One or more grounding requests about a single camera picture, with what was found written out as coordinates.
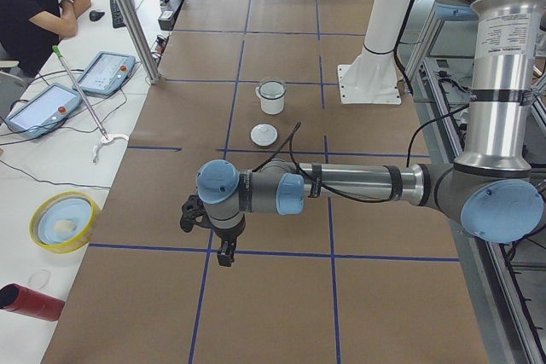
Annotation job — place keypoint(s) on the black computer mouse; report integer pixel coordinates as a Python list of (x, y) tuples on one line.
[(96, 14)]

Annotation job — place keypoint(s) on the man in black shirt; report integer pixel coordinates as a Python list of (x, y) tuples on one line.
[(31, 28)]

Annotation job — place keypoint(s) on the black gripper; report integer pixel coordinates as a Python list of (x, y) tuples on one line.
[(227, 236)]

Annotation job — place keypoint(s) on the aluminium frame rail structure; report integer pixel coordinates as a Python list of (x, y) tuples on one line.
[(506, 282)]

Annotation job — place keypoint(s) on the red cylinder tube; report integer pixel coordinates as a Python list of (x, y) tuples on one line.
[(24, 301)]

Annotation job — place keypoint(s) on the white enamel mug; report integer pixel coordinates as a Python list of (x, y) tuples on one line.
[(271, 107)]

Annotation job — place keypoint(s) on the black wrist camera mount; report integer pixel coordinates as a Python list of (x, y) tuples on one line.
[(194, 214)]

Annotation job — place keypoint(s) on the black keyboard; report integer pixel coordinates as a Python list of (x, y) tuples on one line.
[(117, 17)]

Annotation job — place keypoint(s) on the yellow rimmed bowl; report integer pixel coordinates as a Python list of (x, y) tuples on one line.
[(72, 245)]

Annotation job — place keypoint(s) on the light blue plate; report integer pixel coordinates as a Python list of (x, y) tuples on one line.
[(64, 220)]

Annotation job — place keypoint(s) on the near teach pendant tablet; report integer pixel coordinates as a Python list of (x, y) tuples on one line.
[(45, 112)]

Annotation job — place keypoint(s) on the clear glass funnel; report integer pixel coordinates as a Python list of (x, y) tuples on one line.
[(271, 89)]

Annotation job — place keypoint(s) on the teach pendant tablet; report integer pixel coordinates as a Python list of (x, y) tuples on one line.
[(106, 73), (45, 112)]

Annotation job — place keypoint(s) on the far teach pendant tablet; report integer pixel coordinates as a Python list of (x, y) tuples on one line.
[(106, 73)]

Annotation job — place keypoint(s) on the aluminium frame post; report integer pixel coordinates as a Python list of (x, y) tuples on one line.
[(139, 40)]

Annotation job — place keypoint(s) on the reacher grabber stick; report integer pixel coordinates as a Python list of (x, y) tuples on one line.
[(107, 138)]

